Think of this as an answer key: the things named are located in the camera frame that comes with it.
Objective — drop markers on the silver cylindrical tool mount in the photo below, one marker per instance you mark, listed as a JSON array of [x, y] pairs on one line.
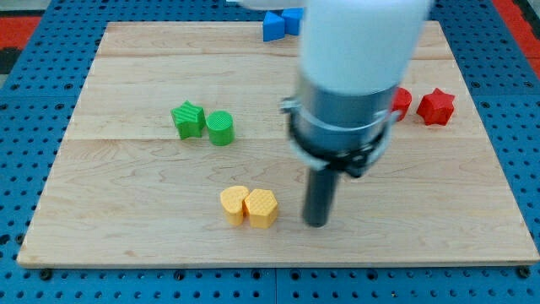
[[337, 132]]

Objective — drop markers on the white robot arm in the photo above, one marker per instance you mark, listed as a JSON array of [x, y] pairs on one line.
[[353, 54]]

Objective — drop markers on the red star block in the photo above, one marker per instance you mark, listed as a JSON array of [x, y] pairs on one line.
[[436, 107]]

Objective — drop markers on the yellow hexagon block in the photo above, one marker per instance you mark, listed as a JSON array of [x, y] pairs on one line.
[[262, 208]]

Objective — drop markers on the yellow heart block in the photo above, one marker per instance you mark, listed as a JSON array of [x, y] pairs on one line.
[[232, 200]]

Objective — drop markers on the green cylinder block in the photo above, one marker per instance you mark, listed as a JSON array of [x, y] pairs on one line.
[[220, 127]]

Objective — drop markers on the green star block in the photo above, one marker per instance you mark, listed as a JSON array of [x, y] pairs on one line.
[[189, 120]]

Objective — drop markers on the light wooden board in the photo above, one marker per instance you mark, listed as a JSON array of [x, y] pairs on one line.
[[125, 192]]

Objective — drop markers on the red round block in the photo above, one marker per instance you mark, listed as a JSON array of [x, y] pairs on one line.
[[401, 103]]

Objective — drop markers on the blue wedge block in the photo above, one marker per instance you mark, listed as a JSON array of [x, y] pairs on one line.
[[273, 27]]

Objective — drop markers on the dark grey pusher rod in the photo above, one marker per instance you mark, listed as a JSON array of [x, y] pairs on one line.
[[319, 195]]

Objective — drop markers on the blue pentagon block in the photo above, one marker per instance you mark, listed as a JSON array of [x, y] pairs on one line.
[[292, 20]]

